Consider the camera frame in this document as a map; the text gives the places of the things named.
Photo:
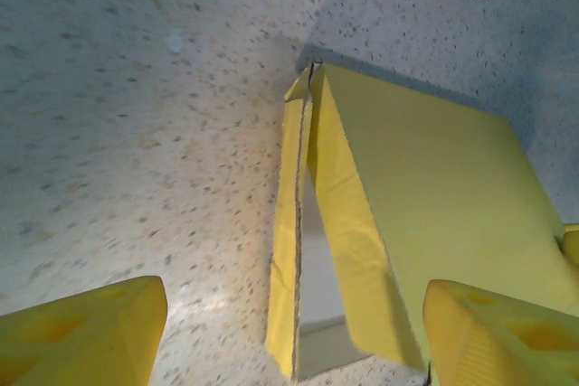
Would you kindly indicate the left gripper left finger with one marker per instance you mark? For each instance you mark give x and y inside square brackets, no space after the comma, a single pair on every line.
[77,341]

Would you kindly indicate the yellow paper box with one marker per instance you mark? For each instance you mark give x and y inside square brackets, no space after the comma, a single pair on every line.
[429,178]

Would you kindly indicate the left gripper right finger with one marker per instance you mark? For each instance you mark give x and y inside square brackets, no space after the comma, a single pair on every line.
[497,345]

